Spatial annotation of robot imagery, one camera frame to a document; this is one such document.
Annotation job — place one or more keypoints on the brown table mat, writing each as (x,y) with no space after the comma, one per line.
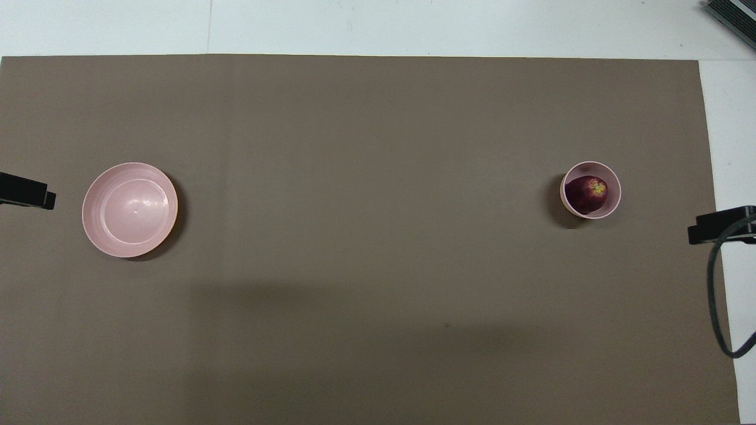
(366,236)

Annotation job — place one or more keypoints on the pink plate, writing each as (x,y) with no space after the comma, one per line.
(130,209)

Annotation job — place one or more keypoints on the pink bowl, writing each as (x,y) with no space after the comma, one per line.
(614,177)

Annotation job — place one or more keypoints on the dark grey ridged device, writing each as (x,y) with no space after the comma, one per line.
(735,18)

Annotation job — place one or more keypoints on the red apple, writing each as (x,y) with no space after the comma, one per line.
(585,195)

